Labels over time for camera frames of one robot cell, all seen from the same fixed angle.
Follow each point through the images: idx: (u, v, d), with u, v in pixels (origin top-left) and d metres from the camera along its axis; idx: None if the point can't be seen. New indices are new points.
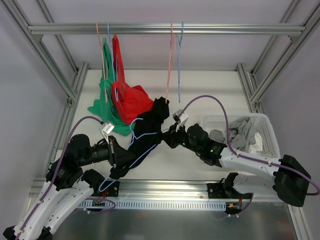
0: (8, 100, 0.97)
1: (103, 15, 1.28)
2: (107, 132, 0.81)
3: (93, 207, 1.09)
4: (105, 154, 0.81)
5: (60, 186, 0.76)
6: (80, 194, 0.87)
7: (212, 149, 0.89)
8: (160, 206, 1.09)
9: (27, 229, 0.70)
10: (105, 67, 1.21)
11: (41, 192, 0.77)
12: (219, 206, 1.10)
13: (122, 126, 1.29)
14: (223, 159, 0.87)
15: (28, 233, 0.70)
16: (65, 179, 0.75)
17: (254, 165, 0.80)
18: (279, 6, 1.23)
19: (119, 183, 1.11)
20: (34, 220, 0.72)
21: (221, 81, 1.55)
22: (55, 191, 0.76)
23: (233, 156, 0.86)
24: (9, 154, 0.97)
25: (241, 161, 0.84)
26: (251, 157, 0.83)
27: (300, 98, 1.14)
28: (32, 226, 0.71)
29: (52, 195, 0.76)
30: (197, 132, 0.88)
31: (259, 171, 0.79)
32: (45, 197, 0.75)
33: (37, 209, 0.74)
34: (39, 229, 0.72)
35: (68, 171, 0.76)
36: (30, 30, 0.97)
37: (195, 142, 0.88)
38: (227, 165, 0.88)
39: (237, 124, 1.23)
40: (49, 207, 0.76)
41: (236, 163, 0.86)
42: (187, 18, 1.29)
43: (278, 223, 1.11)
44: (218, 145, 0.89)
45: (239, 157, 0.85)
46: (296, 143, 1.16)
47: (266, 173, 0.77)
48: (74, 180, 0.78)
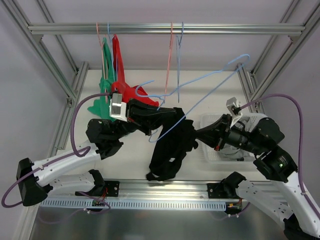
0: (8, 100, 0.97)
1: (103, 15, 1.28)
2: (116, 115, 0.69)
3: (93, 207, 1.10)
4: (136, 126, 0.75)
5: (100, 152, 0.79)
6: (86, 182, 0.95)
7: (280, 163, 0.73)
8: (160, 206, 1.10)
9: (47, 169, 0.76)
10: (105, 67, 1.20)
11: (80, 146, 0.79)
12: (219, 206, 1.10)
13: None
14: (288, 185, 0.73)
15: (46, 173, 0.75)
16: (106, 148, 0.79)
17: (308, 215, 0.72)
18: (279, 6, 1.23)
19: (119, 183, 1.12)
20: (58, 165, 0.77)
21: (221, 81, 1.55)
22: (92, 151, 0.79)
23: (297, 189, 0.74)
24: (8, 154, 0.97)
25: (301, 200, 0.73)
26: (313, 204, 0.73)
27: (301, 98, 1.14)
28: (52, 170, 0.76)
29: (89, 154, 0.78)
30: (272, 132, 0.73)
31: (307, 221, 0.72)
32: (82, 152, 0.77)
33: (69, 157, 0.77)
34: (55, 175, 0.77)
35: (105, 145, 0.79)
36: (30, 29, 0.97)
37: (261, 141, 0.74)
38: (281, 189, 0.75)
39: None
40: (75, 163, 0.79)
41: (292, 196, 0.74)
42: (187, 18, 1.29)
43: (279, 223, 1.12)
44: (287, 160, 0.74)
45: (303, 196, 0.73)
46: (296, 143, 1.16)
47: (313, 229, 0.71)
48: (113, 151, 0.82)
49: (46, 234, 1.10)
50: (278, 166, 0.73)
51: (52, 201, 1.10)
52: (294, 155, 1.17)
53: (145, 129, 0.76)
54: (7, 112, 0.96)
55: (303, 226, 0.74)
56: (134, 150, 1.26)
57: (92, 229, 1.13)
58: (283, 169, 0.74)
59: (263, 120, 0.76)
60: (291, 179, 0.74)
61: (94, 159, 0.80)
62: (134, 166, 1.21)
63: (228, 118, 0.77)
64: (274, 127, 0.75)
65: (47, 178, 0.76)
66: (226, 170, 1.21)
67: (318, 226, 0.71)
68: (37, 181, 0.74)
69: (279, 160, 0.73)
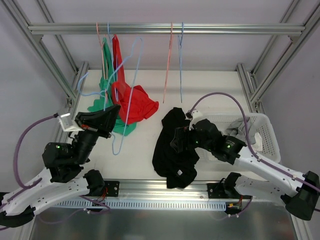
0: (8, 101, 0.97)
1: (103, 15, 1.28)
2: (69, 127, 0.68)
3: (92, 207, 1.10)
4: (91, 136, 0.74)
5: (54, 179, 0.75)
6: (76, 190, 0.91)
7: (228, 145, 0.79)
8: (160, 206, 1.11)
9: (11, 203, 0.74)
10: (105, 67, 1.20)
11: (38, 175, 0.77)
12: (219, 206, 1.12)
13: (122, 126, 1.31)
14: (241, 158, 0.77)
15: (11, 207, 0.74)
16: (62, 174, 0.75)
17: (274, 175, 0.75)
18: (280, 6, 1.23)
19: (119, 183, 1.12)
20: (20, 199, 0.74)
21: (221, 81, 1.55)
22: (48, 181, 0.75)
23: (252, 158, 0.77)
24: (8, 154, 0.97)
25: (261, 166, 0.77)
26: (272, 164, 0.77)
27: (301, 98, 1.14)
28: (16, 203, 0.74)
29: (45, 183, 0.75)
30: (205, 125, 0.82)
31: (280, 183, 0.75)
32: (39, 182, 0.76)
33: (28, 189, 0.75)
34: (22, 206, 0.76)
35: (61, 169, 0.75)
36: (30, 29, 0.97)
37: (204, 137, 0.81)
38: (243, 166, 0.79)
39: (237, 124, 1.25)
40: (39, 193, 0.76)
41: (254, 167, 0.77)
42: (187, 18, 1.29)
43: (278, 223, 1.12)
44: (234, 141, 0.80)
45: (260, 161, 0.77)
46: (296, 143, 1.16)
47: (288, 186, 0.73)
48: (72, 175, 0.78)
49: (46, 234, 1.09)
50: (228, 148, 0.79)
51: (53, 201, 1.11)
52: (294, 155, 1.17)
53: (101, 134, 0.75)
54: (7, 112, 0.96)
55: (282, 189, 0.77)
56: (134, 150, 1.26)
57: (92, 229, 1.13)
58: (234, 149, 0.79)
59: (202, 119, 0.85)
60: (243, 153, 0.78)
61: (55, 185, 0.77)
62: (134, 166, 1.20)
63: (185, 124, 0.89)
64: (206, 122, 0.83)
65: (14, 211, 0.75)
66: (226, 170, 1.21)
67: (289, 182, 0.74)
68: (5, 214, 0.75)
69: (226, 142, 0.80)
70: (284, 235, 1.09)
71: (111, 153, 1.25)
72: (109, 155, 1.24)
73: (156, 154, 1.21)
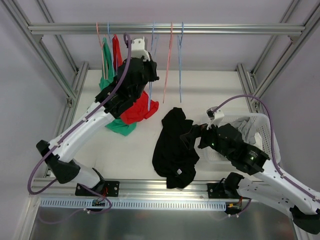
0: (8, 100, 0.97)
1: (103, 15, 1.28)
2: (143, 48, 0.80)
3: (93, 207, 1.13)
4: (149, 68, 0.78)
5: (109, 111, 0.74)
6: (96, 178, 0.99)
7: (251, 156, 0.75)
8: (160, 206, 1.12)
9: (63, 145, 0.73)
10: (105, 67, 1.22)
11: (87, 111, 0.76)
12: (219, 206, 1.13)
13: (124, 126, 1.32)
14: (265, 173, 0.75)
15: (64, 149, 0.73)
16: (116, 104, 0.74)
17: (297, 194, 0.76)
18: (279, 6, 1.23)
19: (119, 183, 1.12)
20: (73, 138, 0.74)
21: (221, 81, 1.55)
22: (101, 112, 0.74)
23: (275, 174, 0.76)
24: (8, 154, 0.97)
25: (284, 183, 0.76)
26: (295, 182, 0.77)
27: (301, 98, 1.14)
28: (68, 144, 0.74)
29: (97, 117, 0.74)
30: (230, 133, 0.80)
31: (300, 202, 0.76)
32: (90, 117, 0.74)
33: (80, 126, 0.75)
34: (74, 147, 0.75)
35: (120, 97, 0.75)
36: (30, 30, 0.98)
37: (227, 144, 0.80)
38: (263, 179, 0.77)
39: (237, 124, 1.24)
40: (91, 130, 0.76)
41: (277, 183, 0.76)
42: (187, 18, 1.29)
43: (279, 223, 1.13)
44: (256, 150, 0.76)
45: (283, 179, 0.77)
46: (296, 143, 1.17)
47: (309, 207, 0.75)
48: (123, 108, 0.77)
49: (46, 234, 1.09)
50: (250, 160, 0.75)
51: (53, 201, 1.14)
52: (294, 156, 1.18)
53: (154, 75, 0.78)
54: (6, 112, 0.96)
55: (299, 206, 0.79)
56: (134, 150, 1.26)
57: (92, 230, 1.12)
58: (256, 159, 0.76)
59: (226, 126, 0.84)
60: (266, 167, 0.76)
61: (107, 121, 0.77)
62: (134, 166, 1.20)
63: (202, 127, 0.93)
64: (230, 129, 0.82)
65: (67, 154, 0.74)
66: (226, 170, 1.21)
67: (310, 203, 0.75)
68: (58, 158, 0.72)
69: (249, 154, 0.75)
70: (284, 235, 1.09)
71: (111, 153, 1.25)
72: (109, 156, 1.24)
73: (157, 156, 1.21)
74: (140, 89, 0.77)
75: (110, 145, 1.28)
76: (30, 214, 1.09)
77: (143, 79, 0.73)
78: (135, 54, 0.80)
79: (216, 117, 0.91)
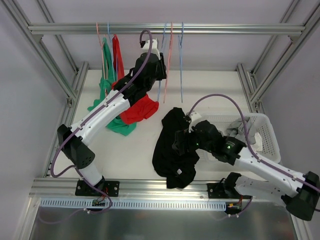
0: (8, 101, 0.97)
1: (103, 15, 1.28)
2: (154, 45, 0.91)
3: (93, 207, 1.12)
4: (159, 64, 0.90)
5: (128, 97, 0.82)
6: (98, 176, 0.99)
7: (228, 145, 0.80)
8: (160, 206, 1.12)
9: (85, 127, 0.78)
10: (105, 67, 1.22)
11: (107, 98, 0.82)
12: (219, 206, 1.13)
13: (124, 126, 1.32)
14: (242, 159, 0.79)
15: (86, 131, 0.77)
16: (133, 91, 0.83)
17: (276, 176, 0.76)
18: (279, 6, 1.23)
19: (119, 183, 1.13)
20: (94, 121, 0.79)
21: (221, 81, 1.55)
22: (121, 98, 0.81)
23: (253, 159, 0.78)
24: (8, 154, 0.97)
25: (261, 166, 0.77)
26: (273, 164, 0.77)
27: (300, 98, 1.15)
28: (90, 126, 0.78)
29: (117, 102, 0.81)
30: (204, 127, 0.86)
31: (279, 182, 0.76)
32: (111, 102, 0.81)
33: (101, 110, 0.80)
34: (95, 130, 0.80)
35: (136, 85, 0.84)
36: (30, 30, 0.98)
37: (205, 138, 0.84)
38: (244, 167, 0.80)
39: (237, 124, 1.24)
40: (110, 114, 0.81)
41: (255, 168, 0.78)
42: (187, 18, 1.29)
43: (279, 223, 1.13)
44: (233, 141, 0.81)
45: (260, 162, 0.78)
46: (296, 143, 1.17)
47: (289, 187, 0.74)
48: (138, 96, 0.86)
49: (46, 234, 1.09)
50: (228, 149, 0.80)
51: (53, 201, 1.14)
52: (293, 155, 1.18)
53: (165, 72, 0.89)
54: (6, 112, 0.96)
55: (283, 190, 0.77)
56: (134, 150, 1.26)
57: (92, 230, 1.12)
58: (234, 149, 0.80)
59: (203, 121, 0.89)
60: (243, 153, 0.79)
61: (124, 107, 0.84)
62: (134, 166, 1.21)
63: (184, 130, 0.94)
64: (207, 124, 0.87)
65: (89, 136, 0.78)
66: (226, 170, 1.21)
67: (290, 182, 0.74)
68: (81, 139, 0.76)
69: (227, 144, 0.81)
70: (284, 235, 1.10)
71: (111, 153, 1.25)
72: (109, 155, 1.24)
73: (158, 155, 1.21)
74: (152, 82, 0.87)
75: (110, 145, 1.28)
76: (30, 214, 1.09)
77: (156, 71, 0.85)
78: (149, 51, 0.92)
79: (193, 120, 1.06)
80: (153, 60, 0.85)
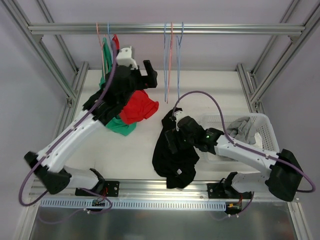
0: (8, 101, 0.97)
1: (103, 15, 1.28)
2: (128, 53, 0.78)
3: (92, 207, 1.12)
4: (137, 76, 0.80)
5: (98, 117, 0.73)
6: (95, 179, 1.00)
7: (207, 135, 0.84)
8: (160, 206, 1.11)
9: (52, 155, 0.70)
10: (105, 66, 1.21)
11: (76, 120, 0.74)
12: (219, 206, 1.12)
13: (124, 126, 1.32)
14: (218, 146, 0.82)
15: (53, 159, 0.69)
16: (103, 111, 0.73)
17: (250, 157, 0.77)
18: (279, 7, 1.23)
19: (119, 183, 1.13)
20: (62, 148, 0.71)
21: (221, 81, 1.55)
22: (90, 120, 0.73)
23: (229, 145, 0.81)
24: (8, 154, 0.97)
25: (237, 149, 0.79)
26: (248, 146, 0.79)
27: (300, 98, 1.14)
28: (58, 153, 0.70)
29: (86, 125, 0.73)
30: (184, 121, 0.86)
31: (255, 163, 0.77)
32: (79, 125, 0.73)
33: (69, 135, 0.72)
34: (64, 157, 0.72)
35: (107, 103, 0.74)
36: (30, 30, 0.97)
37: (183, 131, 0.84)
38: (224, 153, 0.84)
39: (237, 124, 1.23)
40: (79, 138, 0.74)
41: (232, 152, 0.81)
42: (187, 18, 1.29)
43: (279, 223, 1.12)
44: (214, 132, 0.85)
45: (236, 146, 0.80)
46: (296, 143, 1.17)
47: (263, 166, 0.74)
48: (112, 114, 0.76)
49: (46, 234, 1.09)
50: (207, 139, 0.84)
51: (52, 201, 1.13)
52: (294, 156, 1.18)
53: (153, 79, 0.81)
54: (6, 112, 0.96)
55: (260, 170, 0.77)
56: (134, 150, 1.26)
57: (92, 230, 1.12)
58: (213, 138, 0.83)
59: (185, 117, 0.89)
60: (220, 141, 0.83)
61: (96, 128, 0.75)
62: (134, 166, 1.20)
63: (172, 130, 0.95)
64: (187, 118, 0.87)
65: (57, 164, 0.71)
66: (226, 170, 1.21)
67: (263, 161, 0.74)
68: (47, 169, 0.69)
69: (206, 133, 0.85)
70: (284, 235, 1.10)
71: (111, 153, 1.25)
72: (109, 155, 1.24)
73: (158, 155, 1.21)
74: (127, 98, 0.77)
75: (110, 145, 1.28)
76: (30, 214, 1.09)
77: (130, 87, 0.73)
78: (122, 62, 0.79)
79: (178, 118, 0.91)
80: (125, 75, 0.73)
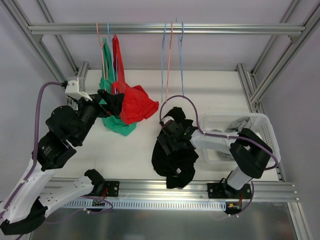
0: (8, 101, 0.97)
1: (103, 15, 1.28)
2: (78, 89, 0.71)
3: (93, 207, 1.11)
4: (93, 110, 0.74)
5: (47, 166, 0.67)
6: (82, 187, 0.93)
7: (185, 131, 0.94)
8: (160, 206, 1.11)
9: (10, 209, 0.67)
10: (105, 67, 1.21)
11: (26, 170, 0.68)
12: (219, 205, 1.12)
13: (123, 125, 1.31)
14: (193, 138, 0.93)
15: (11, 214, 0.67)
16: (52, 158, 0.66)
17: (216, 140, 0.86)
18: (279, 7, 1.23)
19: (119, 183, 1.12)
20: (19, 201, 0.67)
21: (221, 81, 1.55)
22: (39, 172, 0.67)
23: (201, 135, 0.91)
24: (8, 154, 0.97)
25: (206, 137, 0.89)
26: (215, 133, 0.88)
27: (301, 98, 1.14)
28: (15, 207, 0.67)
29: (37, 175, 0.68)
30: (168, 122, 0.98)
31: (221, 146, 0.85)
32: (29, 177, 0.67)
33: (22, 188, 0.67)
34: (25, 207, 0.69)
35: (54, 149, 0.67)
36: (30, 30, 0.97)
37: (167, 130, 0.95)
38: (199, 145, 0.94)
39: (237, 124, 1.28)
40: (35, 188, 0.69)
41: (204, 141, 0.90)
42: (187, 18, 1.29)
43: (279, 223, 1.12)
44: (190, 128, 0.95)
45: (206, 135, 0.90)
46: (296, 143, 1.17)
47: (226, 145, 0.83)
48: (64, 159, 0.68)
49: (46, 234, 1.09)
50: (185, 135, 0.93)
51: None
52: (293, 155, 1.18)
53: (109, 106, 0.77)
54: (7, 112, 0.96)
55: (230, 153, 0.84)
56: (134, 150, 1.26)
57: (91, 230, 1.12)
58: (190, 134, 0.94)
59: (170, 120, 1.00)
60: (194, 134, 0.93)
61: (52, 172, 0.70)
62: (134, 166, 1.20)
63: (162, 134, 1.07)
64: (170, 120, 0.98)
65: (18, 216, 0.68)
66: (226, 169, 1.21)
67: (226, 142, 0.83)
68: (9, 223, 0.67)
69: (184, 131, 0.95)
70: (284, 235, 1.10)
71: (110, 153, 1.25)
72: (109, 155, 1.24)
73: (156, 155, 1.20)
74: (80, 136, 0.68)
75: (110, 145, 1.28)
76: None
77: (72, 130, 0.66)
78: (72, 96, 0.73)
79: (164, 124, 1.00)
80: (64, 121, 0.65)
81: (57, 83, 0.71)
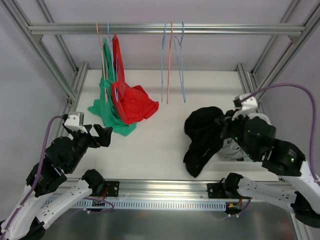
0: (8, 101, 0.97)
1: (103, 15, 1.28)
2: (78, 125, 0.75)
3: (92, 207, 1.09)
4: (86, 140, 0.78)
5: (39, 193, 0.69)
6: (79, 193, 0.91)
7: (291, 157, 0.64)
8: (160, 206, 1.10)
9: (10, 230, 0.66)
10: (105, 67, 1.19)
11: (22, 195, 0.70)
12: (219, 206, 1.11)
13: (123, 126, 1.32)
14: (300, 178, 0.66)
15: (13, 234, 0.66)
16: (44, 186, 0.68)
17: None
18: (279, 7, 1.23)
19: (119, 183, 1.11)
20: (18, 222, 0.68)
21: (221, 81, 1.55)
22: (33, 197, 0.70)
23: (310, 179, 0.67)
24: (9, 154, 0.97)
25: (314, 187, 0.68)
26: None
27: (301, 98, 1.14)
28: (15, 228, 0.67)
29: (32, 200, 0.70)
30: (262, 129, 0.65)
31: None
32: (26, 202, 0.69)
33: (18, 213, 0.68)
34: (24, 228, 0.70)
35: (47, 177, 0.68)
36: (30, 30, 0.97)
37: (257, 141, 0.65)
38: (293, 180, 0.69)
39: None
40: (30, 212, 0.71)
41: (308, 187, 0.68)
42: (187, 18, 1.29)
43: (279, 223, 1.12)
44: (296, 152, 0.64)
45: (316, 184, 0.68)
46: (296, 143, 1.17)
47: None
48: (56, 185, 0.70)
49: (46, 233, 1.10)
50: (289, 162, 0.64)
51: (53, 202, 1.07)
52: None
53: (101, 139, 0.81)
54: (6, 112, 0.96)
55: (314, 207, 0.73)
56: (134, 150, 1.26)
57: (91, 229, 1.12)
58: (294, 162, 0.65)
59: (257, 120, 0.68)
60: (303, 170, 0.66)
61: (45, 196, 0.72)
62: (134, 167, 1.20)
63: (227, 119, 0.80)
64: (261, 125, 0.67)
65: (18, 235, 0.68)
66: (226, 170, 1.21)
67: None
68: None
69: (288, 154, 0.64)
70: (284, 236, 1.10)
71: (110, 153, 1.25)
72: (109, 155, 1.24)
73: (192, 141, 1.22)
74: (72, 164, 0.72)
75: (110, 145, 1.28)
76: None
77: (70, 158, 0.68)
78: (70, 128, 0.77)
79: (246, 107, 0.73)
80: (64, 150, 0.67)
81: (58, 116, 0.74)
